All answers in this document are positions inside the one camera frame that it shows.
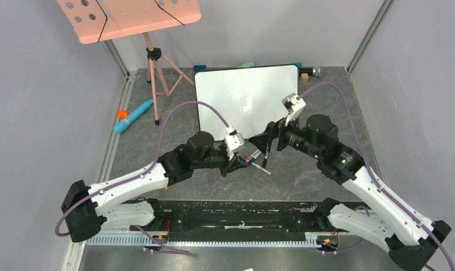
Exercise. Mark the white toothed cable rail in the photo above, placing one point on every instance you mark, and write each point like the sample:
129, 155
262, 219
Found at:
140, 239

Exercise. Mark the blue toy recorder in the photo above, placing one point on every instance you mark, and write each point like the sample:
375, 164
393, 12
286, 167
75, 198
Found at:
123, 124

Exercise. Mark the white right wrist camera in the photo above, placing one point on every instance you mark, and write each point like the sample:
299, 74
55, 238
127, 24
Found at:
294, 105

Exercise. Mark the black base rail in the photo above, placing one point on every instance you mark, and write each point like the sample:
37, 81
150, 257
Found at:
196, 220

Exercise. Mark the teal flat piece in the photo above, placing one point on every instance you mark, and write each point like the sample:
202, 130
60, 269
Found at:
247, 65

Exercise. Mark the blue rectangular block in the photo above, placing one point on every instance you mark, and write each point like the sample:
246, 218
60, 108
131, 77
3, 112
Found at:
198, 68

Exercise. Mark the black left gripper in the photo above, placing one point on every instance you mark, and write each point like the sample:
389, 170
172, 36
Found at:
235, 164

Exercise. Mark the orange small toy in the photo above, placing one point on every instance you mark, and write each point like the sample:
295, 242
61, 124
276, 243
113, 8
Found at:
122, 114

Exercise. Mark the small wooden cube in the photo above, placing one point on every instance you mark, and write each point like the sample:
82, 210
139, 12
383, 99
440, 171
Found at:
304, 77

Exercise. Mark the white whiteboard black frame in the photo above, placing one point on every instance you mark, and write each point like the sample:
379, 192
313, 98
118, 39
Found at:
248, 98

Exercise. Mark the black whiteboard marker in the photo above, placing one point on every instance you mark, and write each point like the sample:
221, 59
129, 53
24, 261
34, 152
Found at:
265, 160

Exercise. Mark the blue whiteboard marker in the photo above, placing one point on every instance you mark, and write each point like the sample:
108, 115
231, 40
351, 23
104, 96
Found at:
251, 159

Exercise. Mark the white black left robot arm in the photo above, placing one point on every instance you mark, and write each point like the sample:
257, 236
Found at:
89, 209

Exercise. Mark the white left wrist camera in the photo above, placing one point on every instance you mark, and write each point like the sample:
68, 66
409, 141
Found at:
234, 142

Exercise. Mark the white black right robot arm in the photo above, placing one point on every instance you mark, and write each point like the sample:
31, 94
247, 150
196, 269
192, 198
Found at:
409, 238

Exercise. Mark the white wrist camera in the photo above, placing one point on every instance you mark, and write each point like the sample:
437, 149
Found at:
294, 105
234, 142

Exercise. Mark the red whiteboard marker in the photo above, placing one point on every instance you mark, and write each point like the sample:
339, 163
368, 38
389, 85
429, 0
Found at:
253, 164

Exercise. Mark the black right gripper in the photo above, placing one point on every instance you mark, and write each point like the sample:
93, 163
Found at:
281, 136

